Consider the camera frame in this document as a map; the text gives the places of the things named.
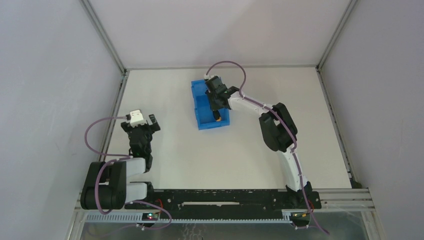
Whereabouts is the orange black handled screwdriver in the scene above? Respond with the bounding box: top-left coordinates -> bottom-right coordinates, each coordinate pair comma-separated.
212,110 -> 222,122

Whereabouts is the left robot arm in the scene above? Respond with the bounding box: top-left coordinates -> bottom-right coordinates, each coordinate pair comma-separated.
80,110 -> 161,215

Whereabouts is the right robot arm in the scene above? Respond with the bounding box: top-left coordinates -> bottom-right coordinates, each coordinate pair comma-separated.
204,75 -> 312,199

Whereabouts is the blue plastic bin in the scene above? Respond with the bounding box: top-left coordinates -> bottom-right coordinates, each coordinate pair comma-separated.
191,79 -> 230,130

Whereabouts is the small electronics board with leds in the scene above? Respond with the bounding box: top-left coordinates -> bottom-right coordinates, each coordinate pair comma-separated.
142,212 -> 160,221

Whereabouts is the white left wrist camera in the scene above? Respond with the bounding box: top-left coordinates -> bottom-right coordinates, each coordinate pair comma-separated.
129,109 -> 147,127

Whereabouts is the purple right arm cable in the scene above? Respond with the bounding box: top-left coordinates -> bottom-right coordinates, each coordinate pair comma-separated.
205,60 -> 330,237

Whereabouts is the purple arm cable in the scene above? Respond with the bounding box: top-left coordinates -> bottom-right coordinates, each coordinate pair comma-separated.
205,60 -> 330,237
84,115 -> 173,231

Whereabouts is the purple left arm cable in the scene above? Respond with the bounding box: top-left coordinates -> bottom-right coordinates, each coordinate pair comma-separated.
84,115 -> 173,231

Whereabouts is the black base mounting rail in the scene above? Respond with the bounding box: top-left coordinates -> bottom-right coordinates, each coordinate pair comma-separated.
124,189 -> 307,221

